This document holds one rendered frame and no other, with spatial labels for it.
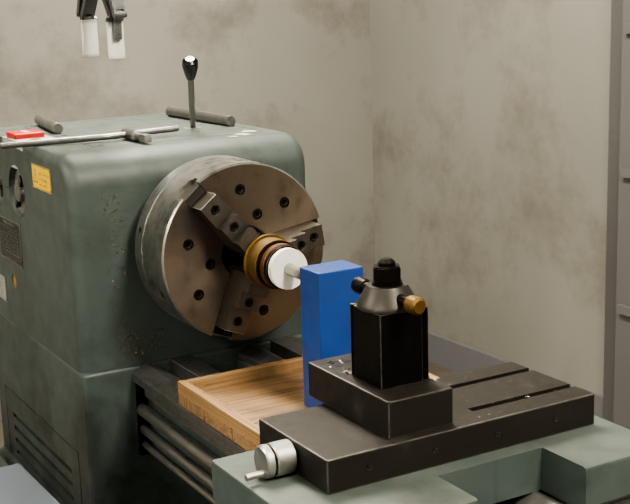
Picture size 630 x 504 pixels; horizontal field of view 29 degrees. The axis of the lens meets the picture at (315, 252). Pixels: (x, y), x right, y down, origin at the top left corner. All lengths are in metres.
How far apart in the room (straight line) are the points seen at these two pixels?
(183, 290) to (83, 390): 0.28
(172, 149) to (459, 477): 0.93
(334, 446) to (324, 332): 0.35
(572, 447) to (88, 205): 0.96
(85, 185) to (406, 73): 2.94
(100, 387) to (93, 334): 0.10
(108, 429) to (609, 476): 0.99
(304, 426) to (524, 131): 2.93
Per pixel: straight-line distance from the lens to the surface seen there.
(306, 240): 2.11
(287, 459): 1.55
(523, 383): 1.77
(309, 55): 5.00
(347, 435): 1.58
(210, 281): 2.11
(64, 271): 2.23
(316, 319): 1.85
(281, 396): 1.98
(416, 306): 1.53
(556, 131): 4.30
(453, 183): 4.78
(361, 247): 5.24
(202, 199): 2.06
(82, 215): 2.17
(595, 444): 1.68
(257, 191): 2.12
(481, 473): 1.61
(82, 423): 2.27
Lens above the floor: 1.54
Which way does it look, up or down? 12 degrees down
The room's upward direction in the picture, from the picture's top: 2 degrees counter-clockwise
